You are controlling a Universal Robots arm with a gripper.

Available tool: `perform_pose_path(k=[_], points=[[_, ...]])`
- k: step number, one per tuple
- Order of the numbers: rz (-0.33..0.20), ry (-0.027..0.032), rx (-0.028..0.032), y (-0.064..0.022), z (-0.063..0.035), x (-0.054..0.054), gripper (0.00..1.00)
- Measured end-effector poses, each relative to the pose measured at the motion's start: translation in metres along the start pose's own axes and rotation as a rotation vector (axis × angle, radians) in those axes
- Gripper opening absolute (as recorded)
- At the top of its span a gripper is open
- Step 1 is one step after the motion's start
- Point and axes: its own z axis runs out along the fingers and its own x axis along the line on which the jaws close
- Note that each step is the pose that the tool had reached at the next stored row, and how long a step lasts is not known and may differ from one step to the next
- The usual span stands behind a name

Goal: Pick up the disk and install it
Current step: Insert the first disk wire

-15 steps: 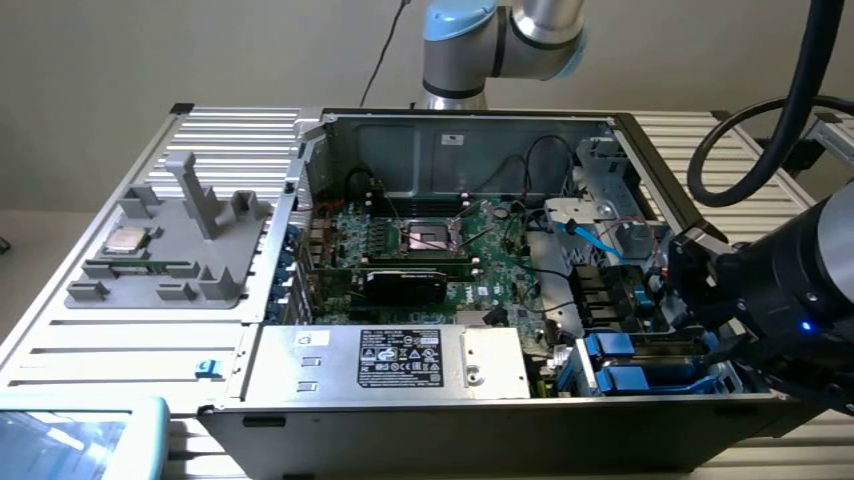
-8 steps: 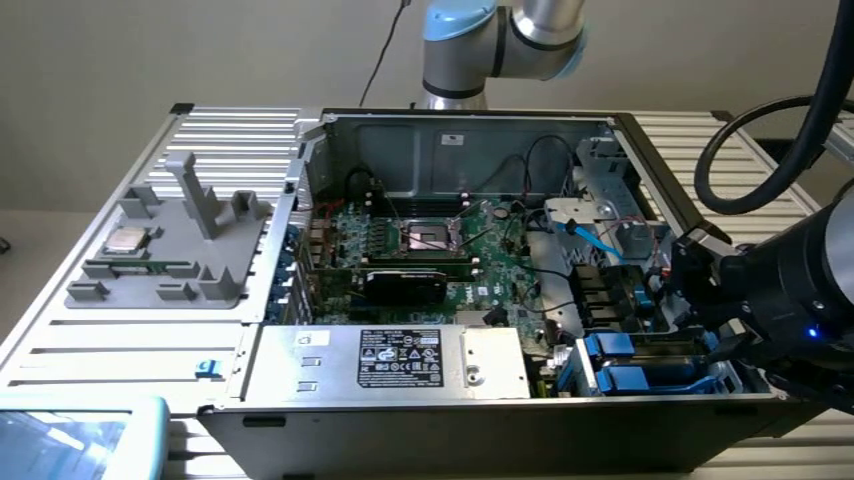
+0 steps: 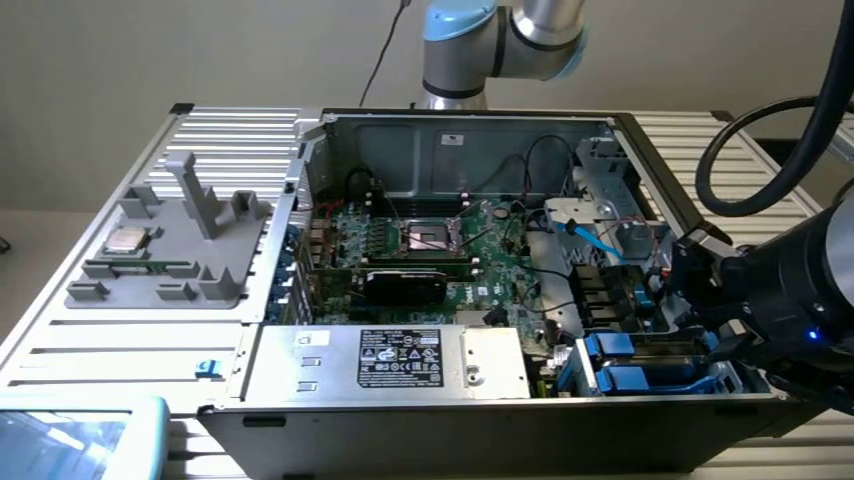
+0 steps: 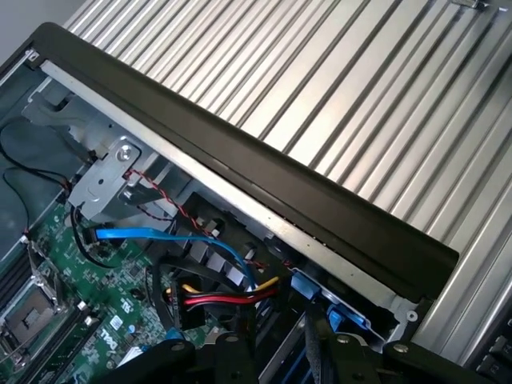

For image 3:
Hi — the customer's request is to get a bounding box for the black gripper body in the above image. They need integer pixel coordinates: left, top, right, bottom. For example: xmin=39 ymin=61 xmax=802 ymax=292
xmin=718 ymin=242 xmax=854 ymax=416

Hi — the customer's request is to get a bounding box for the disk with blue carrier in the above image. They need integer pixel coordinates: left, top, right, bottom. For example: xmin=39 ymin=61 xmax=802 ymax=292
xmin=580 ymin=332 xmax=743 ymax=399

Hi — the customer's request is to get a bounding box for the silver disk bay cage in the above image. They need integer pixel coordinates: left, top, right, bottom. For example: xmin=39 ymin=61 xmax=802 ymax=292
xmin=543 ymin=137 xmax=670 ymax=264

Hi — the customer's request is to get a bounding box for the green motherboard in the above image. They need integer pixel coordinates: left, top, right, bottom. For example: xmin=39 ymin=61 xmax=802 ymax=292
xmin=292 ymin=197 xmax=582 ymax=351

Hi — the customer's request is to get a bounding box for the CPU socket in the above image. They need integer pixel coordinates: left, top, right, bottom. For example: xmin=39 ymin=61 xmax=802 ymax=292
xmin=396 ymin=217 xmax=468 ymax=254

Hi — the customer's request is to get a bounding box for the black graphics card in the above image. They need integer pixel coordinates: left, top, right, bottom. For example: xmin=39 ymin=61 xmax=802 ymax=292
xmin=312 ymin=267 xmax=468 ymax=306

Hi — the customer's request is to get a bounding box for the open black PC case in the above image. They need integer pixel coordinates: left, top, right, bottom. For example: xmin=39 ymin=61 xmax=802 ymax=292
xmin=196 ymin=107 xmax=829 ymax=480

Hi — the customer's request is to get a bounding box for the silver power supply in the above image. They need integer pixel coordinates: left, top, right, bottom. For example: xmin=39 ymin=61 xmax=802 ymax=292
xmin=243 ymin=323 xmax=532 ymax=404

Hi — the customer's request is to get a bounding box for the grey parts rack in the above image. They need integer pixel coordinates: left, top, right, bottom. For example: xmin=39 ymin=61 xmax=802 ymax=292
xmin=63 ymin=152 xmax=275 ymax=310

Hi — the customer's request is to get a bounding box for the green RAM stick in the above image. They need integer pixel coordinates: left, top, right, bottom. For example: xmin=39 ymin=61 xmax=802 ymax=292
xmin=85 ymin=258 xmax=192 ymax=277

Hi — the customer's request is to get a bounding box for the silver CPU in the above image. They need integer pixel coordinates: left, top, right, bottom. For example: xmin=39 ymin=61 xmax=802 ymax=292
xmin=103 ymin=225 xmax=152 ymax=259

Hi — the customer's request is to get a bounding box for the blue wire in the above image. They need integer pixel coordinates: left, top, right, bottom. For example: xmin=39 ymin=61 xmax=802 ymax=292
xmin=564 ymin=219 xmax=626 ymax=265

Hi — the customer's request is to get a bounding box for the thick black hose cable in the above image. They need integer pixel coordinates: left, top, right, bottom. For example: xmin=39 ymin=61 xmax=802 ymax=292
xmin=692 ymin=0 xmax=854 ymax=219

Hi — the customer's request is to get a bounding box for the thin black cable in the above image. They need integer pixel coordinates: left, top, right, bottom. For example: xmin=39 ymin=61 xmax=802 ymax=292
xmin=357 ymin=0 xmax=412 ymax=109

